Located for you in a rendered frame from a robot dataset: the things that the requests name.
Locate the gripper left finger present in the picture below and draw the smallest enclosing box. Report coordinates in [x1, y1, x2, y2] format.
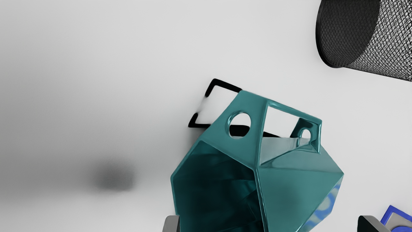
[163, 215, 180, 232]

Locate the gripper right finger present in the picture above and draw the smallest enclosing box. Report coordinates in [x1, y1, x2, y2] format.
[358, 215, 392, 232]

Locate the teal faceted mug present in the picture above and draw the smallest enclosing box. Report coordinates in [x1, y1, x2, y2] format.
[170, 90, 344, 232]

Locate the blue and grey block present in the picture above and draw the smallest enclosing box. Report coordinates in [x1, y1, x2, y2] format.
[380, 205, 412, 232]

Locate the black mesh pen holder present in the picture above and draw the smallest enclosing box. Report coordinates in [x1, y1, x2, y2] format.
[315, 0, 412, 82]

